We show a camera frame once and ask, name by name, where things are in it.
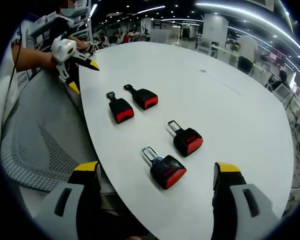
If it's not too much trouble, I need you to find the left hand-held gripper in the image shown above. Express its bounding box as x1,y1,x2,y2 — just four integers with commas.
50,35,101,96

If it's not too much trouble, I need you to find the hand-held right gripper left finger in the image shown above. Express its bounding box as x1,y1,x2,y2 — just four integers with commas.
33,161,103,240

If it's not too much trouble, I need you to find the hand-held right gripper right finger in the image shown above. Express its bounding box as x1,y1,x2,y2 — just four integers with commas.
211,161,288,240

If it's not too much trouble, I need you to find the black seat belt buckle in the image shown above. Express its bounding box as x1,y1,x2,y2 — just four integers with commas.
123,83,159,111
105,90,135,125

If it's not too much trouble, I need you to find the metal seat belt tongue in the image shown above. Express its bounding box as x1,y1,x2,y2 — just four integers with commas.
167,120,204,158
140,145,188,191

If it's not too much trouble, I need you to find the person's left forearm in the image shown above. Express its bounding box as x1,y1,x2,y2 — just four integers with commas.
11,46,57,74

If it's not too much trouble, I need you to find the white metal shelf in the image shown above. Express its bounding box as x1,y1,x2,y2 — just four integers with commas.
71,0,94,42

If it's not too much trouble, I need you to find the person's body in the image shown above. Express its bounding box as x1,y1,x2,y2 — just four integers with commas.
0,26,31,141

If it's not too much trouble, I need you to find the grey mesh office chair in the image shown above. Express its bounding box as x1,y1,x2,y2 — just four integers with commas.
0,68,116,196

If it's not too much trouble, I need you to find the white office chair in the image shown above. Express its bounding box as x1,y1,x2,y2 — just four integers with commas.
196,36,217,58

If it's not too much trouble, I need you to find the black office chair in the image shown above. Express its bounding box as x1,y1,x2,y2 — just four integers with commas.
237,55,255,75

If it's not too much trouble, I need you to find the black cable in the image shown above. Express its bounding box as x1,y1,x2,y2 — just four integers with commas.
1,24,23,121

